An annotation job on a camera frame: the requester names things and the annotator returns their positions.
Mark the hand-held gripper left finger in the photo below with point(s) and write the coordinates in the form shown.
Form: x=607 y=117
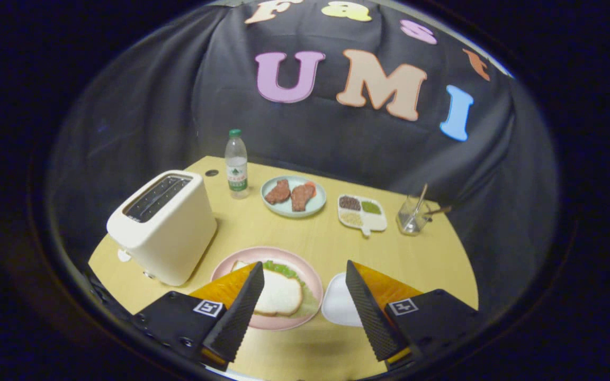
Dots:
x=239 y=317

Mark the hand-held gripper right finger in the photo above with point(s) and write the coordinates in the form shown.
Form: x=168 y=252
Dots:
x=371 y=317

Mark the plain bread slice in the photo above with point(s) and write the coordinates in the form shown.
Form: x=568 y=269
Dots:
x=281 y=293

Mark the green lettuce leaf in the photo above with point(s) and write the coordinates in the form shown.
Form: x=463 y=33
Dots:
x=278 y=267

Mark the small white plate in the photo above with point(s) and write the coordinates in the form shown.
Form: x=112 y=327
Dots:
x=337 y=301

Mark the pink plate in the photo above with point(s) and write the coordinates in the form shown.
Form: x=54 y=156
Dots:
x=284 y=254

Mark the white divided dish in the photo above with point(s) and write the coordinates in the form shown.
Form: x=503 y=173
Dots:
x=376 y=221

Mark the yellow beans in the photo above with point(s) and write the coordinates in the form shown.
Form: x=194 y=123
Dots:
x=351 y=218

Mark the white toaster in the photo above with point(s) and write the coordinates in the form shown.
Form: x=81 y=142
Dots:
x=172 y=238

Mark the clear utensil holder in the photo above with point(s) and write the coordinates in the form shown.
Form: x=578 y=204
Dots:
x=411 y=219

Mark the green beans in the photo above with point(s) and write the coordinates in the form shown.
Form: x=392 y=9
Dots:
x=371 y=207

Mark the dark red beans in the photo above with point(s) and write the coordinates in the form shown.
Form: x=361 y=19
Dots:
x=349 y=202

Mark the pale blue plate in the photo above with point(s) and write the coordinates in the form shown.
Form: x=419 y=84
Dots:
x=294 y=213

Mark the dark wooden utensil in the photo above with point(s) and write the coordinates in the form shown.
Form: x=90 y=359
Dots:
x=440 y=210

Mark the brown meat piece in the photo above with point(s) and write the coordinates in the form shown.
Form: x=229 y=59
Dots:
x=278 y=192
x=302 y=197

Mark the light wooden stick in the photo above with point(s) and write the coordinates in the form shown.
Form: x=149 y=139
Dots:
x=422 y=194

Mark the clear water bottle green cap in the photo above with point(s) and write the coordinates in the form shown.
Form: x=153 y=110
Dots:
x=236 y=164

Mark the black backdrop cloth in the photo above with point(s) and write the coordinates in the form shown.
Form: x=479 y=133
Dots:
x=337 y=143

